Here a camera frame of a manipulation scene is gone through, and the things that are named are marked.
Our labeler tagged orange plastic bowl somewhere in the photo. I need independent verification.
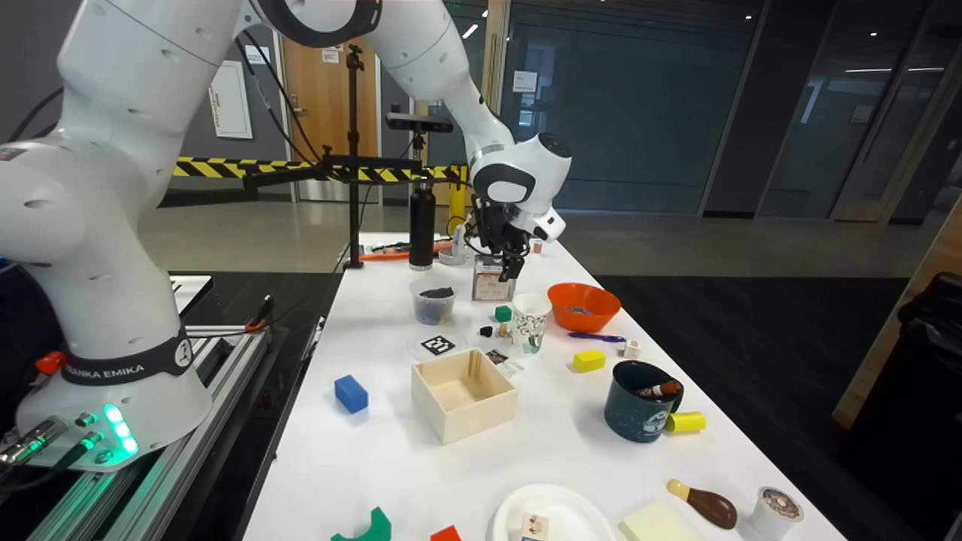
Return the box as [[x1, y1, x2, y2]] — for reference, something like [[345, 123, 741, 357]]
[[544, 278, 626, 337]]

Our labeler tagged clear drawer with sticky notes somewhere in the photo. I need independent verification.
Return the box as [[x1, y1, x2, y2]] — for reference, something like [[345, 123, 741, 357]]
[[472, 268, 519, 305]]

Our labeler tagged dark teal mug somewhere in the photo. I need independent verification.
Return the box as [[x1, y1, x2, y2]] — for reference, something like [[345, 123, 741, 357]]
[[601, 357, 687, 444]]

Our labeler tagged small yellow cylinder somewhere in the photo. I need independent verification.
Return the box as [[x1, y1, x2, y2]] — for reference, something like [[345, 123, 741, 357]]
[[664, 409, 709, 440]]

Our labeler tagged blue rectangular block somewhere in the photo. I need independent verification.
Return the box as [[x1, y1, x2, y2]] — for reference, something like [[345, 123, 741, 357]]
[[330, 373, 373, 417]]

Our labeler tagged black camera stand pole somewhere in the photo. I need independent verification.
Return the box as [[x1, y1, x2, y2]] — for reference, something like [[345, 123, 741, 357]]
[[237, 43, 423, 270]]

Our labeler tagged small white cup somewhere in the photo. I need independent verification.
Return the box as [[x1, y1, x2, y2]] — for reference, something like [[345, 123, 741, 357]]
[[749, 487, 805, 541]]

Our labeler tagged clear round lid with tag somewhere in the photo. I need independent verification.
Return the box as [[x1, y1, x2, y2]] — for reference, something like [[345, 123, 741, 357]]
[[403, 326, 469, 367]]

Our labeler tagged green arch block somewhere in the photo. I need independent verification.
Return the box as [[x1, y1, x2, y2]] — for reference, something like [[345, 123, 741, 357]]
[[329, 506, 396, 541]]

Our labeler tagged black stereo camera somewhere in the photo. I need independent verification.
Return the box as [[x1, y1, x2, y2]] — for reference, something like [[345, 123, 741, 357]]
[[386, 110, 451, 134]]

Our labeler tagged red handled tool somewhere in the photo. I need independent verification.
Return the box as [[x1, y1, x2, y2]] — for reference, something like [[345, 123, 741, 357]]
[[359, 237, 458, 268]]

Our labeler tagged wooden door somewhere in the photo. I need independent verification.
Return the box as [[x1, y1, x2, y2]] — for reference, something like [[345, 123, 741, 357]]
[[276, 35, 386, 204]]

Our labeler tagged black water bottle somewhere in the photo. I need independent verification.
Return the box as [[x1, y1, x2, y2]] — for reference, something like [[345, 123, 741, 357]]
[[407, 177, 438, 268]]

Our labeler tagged pale yellow sticky pad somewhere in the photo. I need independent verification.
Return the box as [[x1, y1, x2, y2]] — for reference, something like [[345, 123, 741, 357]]
[[621, 499, 702, 541]]

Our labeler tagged brown drumstick toy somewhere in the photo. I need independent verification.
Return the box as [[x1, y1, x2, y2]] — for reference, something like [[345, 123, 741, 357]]
[[664, 477, 741, 532]]

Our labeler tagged white round plate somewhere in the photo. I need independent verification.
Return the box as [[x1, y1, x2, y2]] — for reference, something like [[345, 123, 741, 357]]
[[490, 480, 621, 541]]

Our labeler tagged white paper sign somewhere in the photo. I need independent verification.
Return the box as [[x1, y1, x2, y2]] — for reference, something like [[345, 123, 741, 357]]
[[202, 56, 257, 144]]

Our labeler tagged small pale die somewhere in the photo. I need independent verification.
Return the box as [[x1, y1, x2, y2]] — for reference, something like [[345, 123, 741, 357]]
[[513, 510, 554, 541]]

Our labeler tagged white drawer box housing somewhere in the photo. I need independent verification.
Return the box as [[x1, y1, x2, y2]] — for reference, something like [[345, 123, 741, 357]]
[[469, 253, 522, 305]]

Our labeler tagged yellow black caution tape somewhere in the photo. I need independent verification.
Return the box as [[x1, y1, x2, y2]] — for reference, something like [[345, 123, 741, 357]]
[[164, 152, 476, 190]]

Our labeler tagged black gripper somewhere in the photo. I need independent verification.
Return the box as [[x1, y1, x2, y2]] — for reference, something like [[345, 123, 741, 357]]
[[469, 196, 535, 282]]

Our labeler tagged brown red toy piece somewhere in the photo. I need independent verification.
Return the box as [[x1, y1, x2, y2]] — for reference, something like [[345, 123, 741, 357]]
[[635, 376, 687, 403]]

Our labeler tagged yellow rectangular block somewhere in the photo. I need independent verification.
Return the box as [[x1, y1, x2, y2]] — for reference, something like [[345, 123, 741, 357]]
[[567, 344, 612, 376]]

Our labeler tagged open wooden box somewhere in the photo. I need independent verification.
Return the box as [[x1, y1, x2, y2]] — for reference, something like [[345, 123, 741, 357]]
[[408, 344, 519, 448]]

